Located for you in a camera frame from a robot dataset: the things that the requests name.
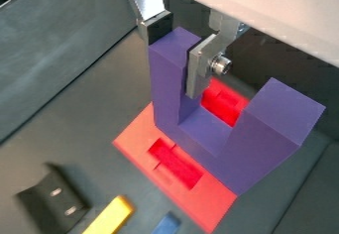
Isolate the red puzzle board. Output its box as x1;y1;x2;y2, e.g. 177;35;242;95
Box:
112;80;250;233

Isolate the purple U-shaped block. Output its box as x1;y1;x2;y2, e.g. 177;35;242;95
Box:
148;28;325;194

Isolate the blue U-shaped block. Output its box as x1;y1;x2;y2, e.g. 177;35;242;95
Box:
151;212;182;234

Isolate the black angled fixture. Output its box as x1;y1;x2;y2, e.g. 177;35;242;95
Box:
16;163;90;234

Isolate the yellow long bar block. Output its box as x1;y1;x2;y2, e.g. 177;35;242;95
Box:
83;195;134;234

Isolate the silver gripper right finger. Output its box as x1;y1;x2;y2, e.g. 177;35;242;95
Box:
186;10;250;99

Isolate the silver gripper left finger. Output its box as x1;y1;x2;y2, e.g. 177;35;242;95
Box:
128;0;174;45

